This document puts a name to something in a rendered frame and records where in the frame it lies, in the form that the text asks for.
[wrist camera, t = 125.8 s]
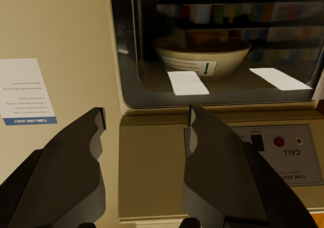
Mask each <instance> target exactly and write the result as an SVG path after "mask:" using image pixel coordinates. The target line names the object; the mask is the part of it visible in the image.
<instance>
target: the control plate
mask: <svg viewBox="0 0 324 228"><path fill-rule="evenodd" d="M230 128H231V129H232V130H233V131H234V132H235V133H236V134H237V135H238V136H239V137H240V138H241V139H242V140H243V141H244V142H250V143H251V144H252V138H251V135H259V134H261V135H262V139H263V145H264V150H265V151H258V152H259V153H260V154H261V155H262V157H263V158H264V159H265V160H266V161H267V162H268V163H269V164H270V166H271V167H272V168H273V169H274V170H275V171H276V172H277V173H278V174H279V176H280V177H281V178H282V179H283V180H284V181H285V182H286V183H287V185H288V186H290V187H299V186H320V185H324V180H323V176H322V172H321V168H320V165H319V161H318V157H317V153H316V149H315V145H314V141H313V138H312V134H311V129H310V125H309V124H295V125H269V126H242V127H230ZM190 133H191V129H190V128H189V129H184V137H185V150H186V159H187V158H188V157H189V156H190V155H191V154H192V152H191V150H190V148H189V147H190ZM277 137H281V138H282V139H283V140H284V146H283V147H278V146H276V145H275V143H274V140H275V138H277ZM296 138H301V139H302V141H303V143H302V144H301V145H298V144H297V143H296V142H295V140H296ZM252 145H253V144H252Z"/></svg>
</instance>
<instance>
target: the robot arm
mask: <svg viewBox="0 0 324 228"><path fill-rule="evenodd" d="M188 127H190V129H191V133H190V147H189V148H190V150H191V152H192V154H191V155H190V156H189V157H188V158H187V159H186V161H185V170H184V179H183V196H182V208H183V210H184V212H185V213H186V214H187V215H189V216H190V218H185V219H183V221H182V222H181V224H180V226H179V228H201V227H202V228H319V227H318V226H317V224H316V222H315V221H314V219H313V217H312V216H311V214H310V213H309V211H308V210H307V208H306V207H305V205H304V204H303V203H302V201H301V200H300V199H299V197H298V196H297V195H296V194H295V192H294V191H293V190H292V189H291V188H290V187H289V186H288V185H287V183H286V182H285V181H284V180H283V179H282V178H281V177H280V176H279V174H278V173H277V172H276V171H275V170H274V169H273V168H272V167H271V166H270V164H269V163H268V162H267V161H266V160H265V159H264V158H263V157H262V155H261V154H260V153H259V152H258V151H257V150H256V149H255V148H254V146H253V145H252V144H251V143H250V142H244V141H243V140H242V139H241V138H240V137H239V136H238V135H237V134H236V133H235V132H234V131H233V130H232V129H231V128H230V127H229V126H228V125H226V124H225V123H224V122H223V121H221V120H220V119H219V118H217V117H216V116H214V115H213V114H211V113H210V112H208V111H207V110H206V109H204V108H203V107H201V106H200V105H198V104H193V105H189V121H188ZM104 130H106V113H105V108H104V107H94V108H92V109H91V110H89V111H88V112H86V113H85V114H83V115H82V116H80V117H79V118H78V119H76V120H75V121H73V122H72V123H71V124H69V125H68V126H66V127H65V128H64V129H62V130H61V131H60V132H59V133H57V134H56V135H55V136H54V137H53V138H52V139H51V140H50V141H49V142H48V143H47V144H46V145H45V146H44V148H43V149H36V150H34V151H33V152H32V153H31V154H30V155H29V156H28V157H27V158H26V159H25V160H24V161H23V162H22V163H21V164H20V165H19V166H18V167H17V168H16V169H15V170H14V171H13V172H12V173H11V174H10V175H9V176H8V177H7V178H6V179H5V180H4V181H3V182H2V183H1V185H0V228H96V226H95V224H94V223H95V222H96V221H97V220H98V219H100V218H101V217H102V215H103V214H104V212H105V210H106V190H105V185H104V181H103V177H102V173H101V168H100V164H99V162H98V161H97V160H98V158H99V157H100V155H101V154H102V152H103V149H102V144H101V139H100V136H101V134H102V133H103V132H104Z"/></svg>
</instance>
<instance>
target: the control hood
mask: <svg viewBox="0 0 324 228"><path fill-rule="evenodd" d="M213 115H214V116H216V117H217V118H219V119H220V120H221V121H223V122H224V123H225V124H226V125H228V126H229V127H242V126H269V125H295V124H309V125H310V130H311V134H312V138H313V141H314V145H315V149H316V153H317V157H318V161H319V165H320V168H321V172H322V176H323V180H324V116H323V115H322V114H320V113H319V112H317V111H316V110H303V111H274V112H246V113H217V114H213ZM188 121H189V115H160V116H131V117H123V118H122V119H121V122H120V125H119V172H118V218H117V219H118V222H120V224H125V223H143V222H162V221H180V220H183V219H185V218H190V216H189V215H187V214H186V213H185V212H184V210H183V208H182V196H183V179H184V170H185V161H186V150H185V137H184V129H189V128H190V127H188ZM290 188H291V189H292V190H293V191H294V192H295V194H296V195H297V196H298V197H299V199H300V200H301V201H302V203H303V204H304V205H305V207H306V208H307V210H308V211H309V213H310V214H318V213H324V185H320V186H299V187H290Z"/></svg>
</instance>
